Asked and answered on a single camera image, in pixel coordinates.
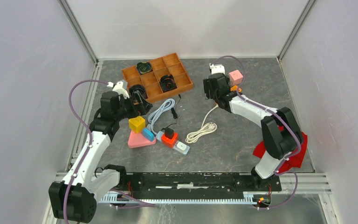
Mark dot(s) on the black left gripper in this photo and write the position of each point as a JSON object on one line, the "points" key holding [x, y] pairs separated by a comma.
{"points": [[140, 109]]}

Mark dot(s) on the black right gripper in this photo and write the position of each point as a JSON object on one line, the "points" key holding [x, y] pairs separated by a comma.
{"points": [[207, 89]]}

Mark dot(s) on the pink cube socket adapter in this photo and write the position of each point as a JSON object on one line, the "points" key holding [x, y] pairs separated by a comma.
{"points": [[235, 77]]}

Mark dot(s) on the yellow cube socket adapter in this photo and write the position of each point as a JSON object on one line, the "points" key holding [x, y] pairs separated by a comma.
{"points": [[137, 124]]}

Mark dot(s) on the blue square plug adapter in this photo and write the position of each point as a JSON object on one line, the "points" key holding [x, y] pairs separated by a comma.
{"points": [[148, 134]]}

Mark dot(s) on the black power adapter plug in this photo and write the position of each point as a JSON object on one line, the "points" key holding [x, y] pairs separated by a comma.
{"points": [[169, 133]]}

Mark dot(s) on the red cube socket adapter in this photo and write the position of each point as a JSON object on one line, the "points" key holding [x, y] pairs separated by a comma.
{"points": [[169, 142]]}

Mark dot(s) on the light blue power strip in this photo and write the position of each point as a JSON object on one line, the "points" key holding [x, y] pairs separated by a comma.
{"points": [[178, 146]]}

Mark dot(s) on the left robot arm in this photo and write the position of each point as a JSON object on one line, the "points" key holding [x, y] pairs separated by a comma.
{"points": [[75, 197]]}

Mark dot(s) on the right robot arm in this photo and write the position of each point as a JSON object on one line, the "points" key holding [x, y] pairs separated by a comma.
{"points": [[281, 133]]}

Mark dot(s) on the rolled dark floral tie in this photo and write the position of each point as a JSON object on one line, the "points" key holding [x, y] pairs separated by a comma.
{"points": [[138, 88]]}

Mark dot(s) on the orange power strip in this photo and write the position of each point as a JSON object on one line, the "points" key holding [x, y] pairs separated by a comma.
{"points": [[236, 88]]}

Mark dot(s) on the pink triangular power strip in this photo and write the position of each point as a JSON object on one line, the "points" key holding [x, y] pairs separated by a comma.
{"points": [[137, 140]]}

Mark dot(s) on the rolled green-patterned tie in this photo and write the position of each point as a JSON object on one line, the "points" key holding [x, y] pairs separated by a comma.
{"points": [[144, 67]]}

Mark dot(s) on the rolled dark orange-patterned tie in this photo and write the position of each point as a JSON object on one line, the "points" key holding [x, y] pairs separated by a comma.
{"points": [[167, 83]]}

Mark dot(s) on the wooden compartment tray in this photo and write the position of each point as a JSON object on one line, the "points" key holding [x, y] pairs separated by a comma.
{"points": [[168, 64]]}

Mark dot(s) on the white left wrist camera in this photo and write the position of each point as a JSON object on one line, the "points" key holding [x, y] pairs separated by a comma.
{"points": [[119, 87]]}

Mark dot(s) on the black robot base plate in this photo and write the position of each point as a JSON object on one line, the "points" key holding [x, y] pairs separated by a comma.
{"points": [[194, 185]]}

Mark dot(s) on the white cable tray rail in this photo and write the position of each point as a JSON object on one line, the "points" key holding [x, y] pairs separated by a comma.
{"points": [[116, 198]]}

